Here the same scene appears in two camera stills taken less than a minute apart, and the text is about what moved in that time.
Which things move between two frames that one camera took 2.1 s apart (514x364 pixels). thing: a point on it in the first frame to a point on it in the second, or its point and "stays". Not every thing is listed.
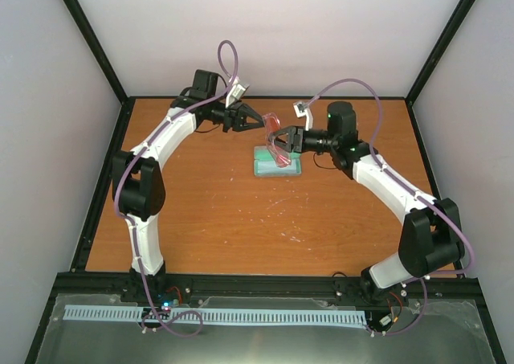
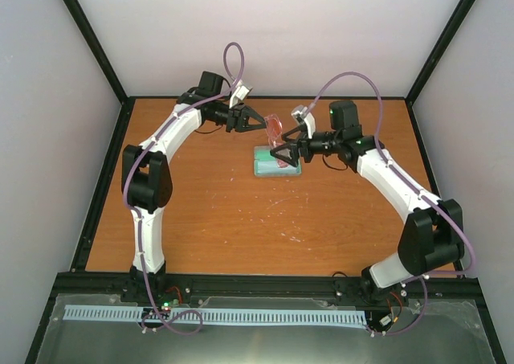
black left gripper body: [230, 116] stays
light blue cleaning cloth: [270, 167] stays
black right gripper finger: [286, 147] to [287, 153]
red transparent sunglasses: [272, 124] stays
